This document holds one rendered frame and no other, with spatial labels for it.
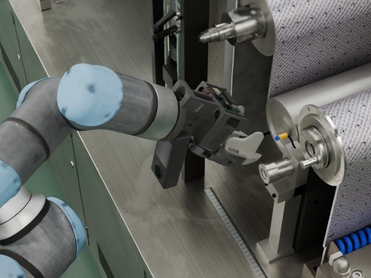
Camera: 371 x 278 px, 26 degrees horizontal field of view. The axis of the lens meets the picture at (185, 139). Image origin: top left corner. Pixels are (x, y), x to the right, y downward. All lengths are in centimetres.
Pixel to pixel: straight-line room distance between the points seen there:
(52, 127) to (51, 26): 111
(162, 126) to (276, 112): 50
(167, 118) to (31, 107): 18
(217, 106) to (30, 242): 48
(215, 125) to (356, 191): 42
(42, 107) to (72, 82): 7
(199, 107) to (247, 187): 69
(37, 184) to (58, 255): 151
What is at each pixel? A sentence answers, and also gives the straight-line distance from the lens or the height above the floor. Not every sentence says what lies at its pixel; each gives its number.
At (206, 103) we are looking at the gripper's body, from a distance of 110.
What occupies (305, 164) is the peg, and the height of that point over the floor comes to 125.
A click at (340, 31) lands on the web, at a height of 132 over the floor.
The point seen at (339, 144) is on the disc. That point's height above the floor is 130.
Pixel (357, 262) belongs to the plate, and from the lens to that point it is 154.
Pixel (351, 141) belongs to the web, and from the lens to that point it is 136.
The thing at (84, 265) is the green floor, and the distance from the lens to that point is 273.
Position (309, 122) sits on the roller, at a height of 128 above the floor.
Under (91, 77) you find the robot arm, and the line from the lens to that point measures 99.
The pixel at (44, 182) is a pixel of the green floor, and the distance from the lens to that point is 296.
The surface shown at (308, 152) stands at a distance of 141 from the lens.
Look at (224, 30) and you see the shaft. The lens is 145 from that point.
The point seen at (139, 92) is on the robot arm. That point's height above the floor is 157.
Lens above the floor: 230
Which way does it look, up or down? 49 degrees down
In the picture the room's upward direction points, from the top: straight up
